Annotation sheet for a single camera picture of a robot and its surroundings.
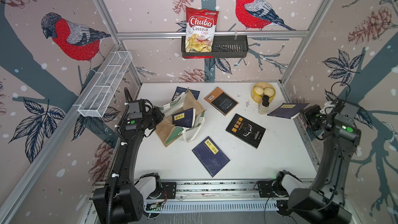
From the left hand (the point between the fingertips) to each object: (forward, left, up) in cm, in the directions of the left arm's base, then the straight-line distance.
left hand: (167, 110), depth 80 cm
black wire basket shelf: (+50, -35, +6) cm, 62 cm away
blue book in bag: (+3, -8, -13) cm, 16 cm away
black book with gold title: (-2, -46, -19) cm, 49 cm away
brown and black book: (+21, -32, -20) cm, 43 cm away
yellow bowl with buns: (+28, -60, -15) cm, 68 cm away
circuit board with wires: (-40, +3, -22) cm, 45 cm away
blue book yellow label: (-17, -23, -20) cm, 35 cm away
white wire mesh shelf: (-4, +32, +10) cm, 33 cm away
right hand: (-4, -65, +8) cm, 65 cm away
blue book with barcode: (+32, -1, -21) cm, 38 cm away
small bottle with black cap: (+11, -58, -14) cm, 60 cm away
